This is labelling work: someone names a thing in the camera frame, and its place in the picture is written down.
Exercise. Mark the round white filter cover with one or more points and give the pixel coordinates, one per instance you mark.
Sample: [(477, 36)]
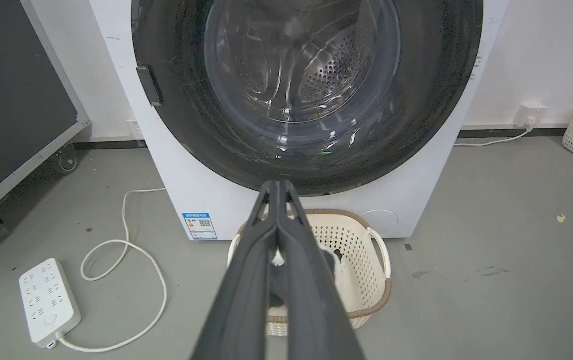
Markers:
[(379, 222)]

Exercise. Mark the black board cart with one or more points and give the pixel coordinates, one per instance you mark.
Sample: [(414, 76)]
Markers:
[(6, 100)]

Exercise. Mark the stainless steel drum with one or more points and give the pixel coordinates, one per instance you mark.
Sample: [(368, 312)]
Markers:
[(316, 75)]

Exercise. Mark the white washing machine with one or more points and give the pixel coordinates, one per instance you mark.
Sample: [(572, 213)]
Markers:
[(191, 190)]

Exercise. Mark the white laundry basket brown rim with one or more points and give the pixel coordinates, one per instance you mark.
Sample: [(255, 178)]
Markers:
[(356, 250)]

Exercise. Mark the washer door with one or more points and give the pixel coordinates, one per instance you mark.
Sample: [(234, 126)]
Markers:
[(186, 125)]

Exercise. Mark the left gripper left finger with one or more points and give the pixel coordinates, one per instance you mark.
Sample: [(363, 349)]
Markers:
[(246, 290)]

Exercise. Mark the blue energy label sticker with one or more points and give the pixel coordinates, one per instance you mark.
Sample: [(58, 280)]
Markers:
[(200, 226)]

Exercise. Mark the white wall socket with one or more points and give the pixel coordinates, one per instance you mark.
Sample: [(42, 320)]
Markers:
[(530, 114)]

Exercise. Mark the white power strip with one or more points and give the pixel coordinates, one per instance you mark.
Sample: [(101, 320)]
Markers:
[(49, 300)]

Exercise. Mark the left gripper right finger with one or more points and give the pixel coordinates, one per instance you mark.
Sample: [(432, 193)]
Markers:
[(311, 300)]

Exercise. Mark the black white panda plush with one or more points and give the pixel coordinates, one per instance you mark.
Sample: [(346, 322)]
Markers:
[(330, 260)]

